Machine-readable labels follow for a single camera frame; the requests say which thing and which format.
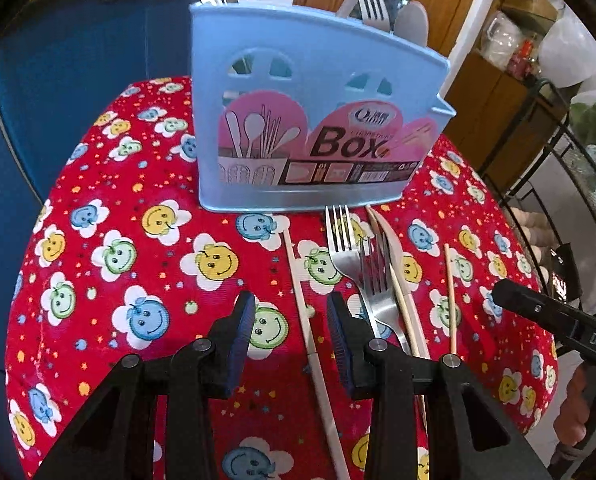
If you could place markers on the red packets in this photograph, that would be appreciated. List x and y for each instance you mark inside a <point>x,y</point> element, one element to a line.
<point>525,57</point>

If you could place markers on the white plastic chopstick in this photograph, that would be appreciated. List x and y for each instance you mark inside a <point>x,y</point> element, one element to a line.
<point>304,310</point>

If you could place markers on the black smartphone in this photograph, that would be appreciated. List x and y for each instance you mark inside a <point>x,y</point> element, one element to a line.
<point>562,270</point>

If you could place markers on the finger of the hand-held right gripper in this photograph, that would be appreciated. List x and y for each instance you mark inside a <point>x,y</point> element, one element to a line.
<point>532,304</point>

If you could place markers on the person's right hand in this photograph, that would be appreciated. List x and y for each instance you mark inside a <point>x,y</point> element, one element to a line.
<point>572,410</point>

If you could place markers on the beige plastic knife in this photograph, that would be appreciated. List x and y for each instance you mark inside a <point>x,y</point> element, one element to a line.
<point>395,260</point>

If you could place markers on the red smiley printed tablecloth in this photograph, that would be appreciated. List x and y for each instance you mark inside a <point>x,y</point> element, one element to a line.
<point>128,185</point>

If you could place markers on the small steel fork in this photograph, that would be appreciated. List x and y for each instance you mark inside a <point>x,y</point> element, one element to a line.
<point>375,7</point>

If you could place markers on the white plastic bag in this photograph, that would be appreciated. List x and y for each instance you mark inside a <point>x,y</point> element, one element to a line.
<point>572,50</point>

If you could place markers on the blue kitchen counter cabinet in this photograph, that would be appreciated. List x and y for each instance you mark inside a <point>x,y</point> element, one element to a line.
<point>78,60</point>

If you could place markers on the large steel fork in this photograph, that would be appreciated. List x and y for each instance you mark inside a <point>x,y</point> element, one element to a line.
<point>343,265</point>
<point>380,305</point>

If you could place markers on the pile of eggs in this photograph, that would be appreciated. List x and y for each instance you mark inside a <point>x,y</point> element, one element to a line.
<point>532,230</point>

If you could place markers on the wooden side cabinet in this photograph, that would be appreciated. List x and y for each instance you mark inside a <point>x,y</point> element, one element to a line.
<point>492,105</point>

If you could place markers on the wooden chopstick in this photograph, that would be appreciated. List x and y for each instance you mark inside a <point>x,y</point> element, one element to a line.
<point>450,300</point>
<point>391,285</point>

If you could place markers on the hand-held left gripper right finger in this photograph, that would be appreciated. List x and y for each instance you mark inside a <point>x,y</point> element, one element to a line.
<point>340,350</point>

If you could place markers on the wooden door with glass panel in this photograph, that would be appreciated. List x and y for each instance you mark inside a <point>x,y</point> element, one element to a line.
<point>447,0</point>

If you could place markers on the blue plastic utensil box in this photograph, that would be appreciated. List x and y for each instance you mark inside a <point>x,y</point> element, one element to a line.
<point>308,85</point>

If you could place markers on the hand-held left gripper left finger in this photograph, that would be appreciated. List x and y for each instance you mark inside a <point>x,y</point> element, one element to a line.
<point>243,345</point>

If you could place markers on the clear plastic bag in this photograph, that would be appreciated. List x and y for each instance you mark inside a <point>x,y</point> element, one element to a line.
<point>502,35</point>

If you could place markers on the beige plastic spoon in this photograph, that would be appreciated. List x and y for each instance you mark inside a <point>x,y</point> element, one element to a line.
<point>411,22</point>

